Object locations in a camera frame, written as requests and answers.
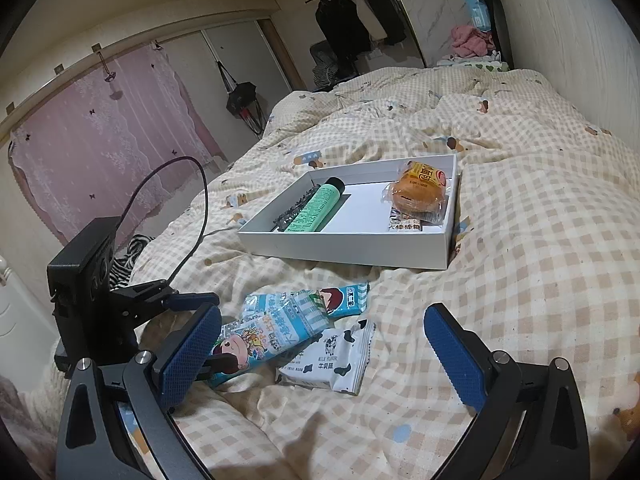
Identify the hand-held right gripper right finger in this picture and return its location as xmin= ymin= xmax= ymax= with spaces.
xmin=423 ymin=302 xmax=592 ymax=480

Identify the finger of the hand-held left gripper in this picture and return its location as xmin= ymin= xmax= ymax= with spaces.
xmin=199 ymin=351 xmax=237 ymax=382
xmin=166 ymin=291 xmax=221 ymax=312

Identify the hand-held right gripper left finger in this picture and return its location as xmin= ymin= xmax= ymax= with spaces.
xmin=55 ymin=303 xmax=223 ymax=480

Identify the blue cartoon girl candy packet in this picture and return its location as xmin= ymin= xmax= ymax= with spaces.
xmin=206 ymin=310 xmax=326 ymax=388

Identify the blue striped cartoon boy packet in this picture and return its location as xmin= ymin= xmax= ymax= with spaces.
xmin=243 ymin=282 xmax=371 ymax=333

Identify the white cow-print snack packet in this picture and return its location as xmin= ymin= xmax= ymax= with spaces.
xmin=276 ymin=319 xmax=377 ymax=395

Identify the striped candy packet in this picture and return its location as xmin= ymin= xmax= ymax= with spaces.
xmin=389 ymin=207 xmax=426 ymax=232

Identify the white shallow cardboard box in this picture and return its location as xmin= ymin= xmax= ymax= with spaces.
xmin=237 ymin=153 xmax=463 ymax=272

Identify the green tube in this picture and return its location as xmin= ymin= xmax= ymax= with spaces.
xmin=284 ymin=176 xmax=345 ymax=233

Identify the orange bread packet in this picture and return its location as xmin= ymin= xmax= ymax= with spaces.
xmin=382 ymin=159 xmax=453 ymax=226

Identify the zebra striped cloth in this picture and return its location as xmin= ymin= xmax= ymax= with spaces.
xmin=112 ymin=234 xmax=156 ymax=291

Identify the white plastic drawer unit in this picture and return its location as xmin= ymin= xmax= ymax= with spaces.
xmin=0 ymin=255 xmax=58 ymax=356

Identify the black hair clip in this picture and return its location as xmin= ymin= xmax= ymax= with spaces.
xmin=272 ymin=183 xmax=321 ymax=233

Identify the pink lace curtain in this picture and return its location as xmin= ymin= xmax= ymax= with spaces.
xmin=7 ymin=42 xmax=226 ymax=248

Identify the fuzzy pink cloth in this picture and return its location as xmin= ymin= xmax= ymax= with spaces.
xmin=0 ymin=375 xmax=58 ymax=480

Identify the cream checked bear-print blanket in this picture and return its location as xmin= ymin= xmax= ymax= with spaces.
xmin=25 ymin=65 xmax=640 ymax=480

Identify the black hanging bag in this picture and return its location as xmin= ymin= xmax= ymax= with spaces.
xmin=216 ymin=60 xmax=266 ymax=136

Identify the white sliding door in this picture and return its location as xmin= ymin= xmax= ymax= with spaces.
xmin=165 ymin=20 xmax=293 ymax=161

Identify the brown door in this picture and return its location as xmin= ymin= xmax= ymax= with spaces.
xmin=257 ymin=17 xmax=306 ymax=93

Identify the chair with grey clothes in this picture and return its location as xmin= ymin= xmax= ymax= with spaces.
xmin=309 ymin=42 xmax=361 ymax=93

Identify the folded heart-print bedding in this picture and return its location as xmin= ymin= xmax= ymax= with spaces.
xmin=435 ymin=57 xmax=508 ymax=73

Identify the black hanging jacket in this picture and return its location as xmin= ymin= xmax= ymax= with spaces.
xmin=315 ymin=0 xmax=372 ymax=61

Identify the pink clothes pile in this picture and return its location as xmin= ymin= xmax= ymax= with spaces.
xmin=450 ymin=24 xmax=496 ymax=61

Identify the black headboard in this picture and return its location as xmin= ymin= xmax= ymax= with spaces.
xmin=482 ymin=0 xmax=516 ymax=71

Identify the black hanging garment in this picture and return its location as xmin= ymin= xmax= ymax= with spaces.
xmin=365 ymin=0 xmax=407 ymax=46

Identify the blue tissue packet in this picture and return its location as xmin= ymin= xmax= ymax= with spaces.
xmin=464 ymin=0 xmax=493 ymax=31

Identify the white marbled wardrobe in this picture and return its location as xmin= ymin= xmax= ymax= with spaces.
xmin=380 ymin=0 xmax=496 ymax=68

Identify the black cable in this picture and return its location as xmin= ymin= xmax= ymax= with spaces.
xmin=120 ymin=156 xmax=241 ymax=291

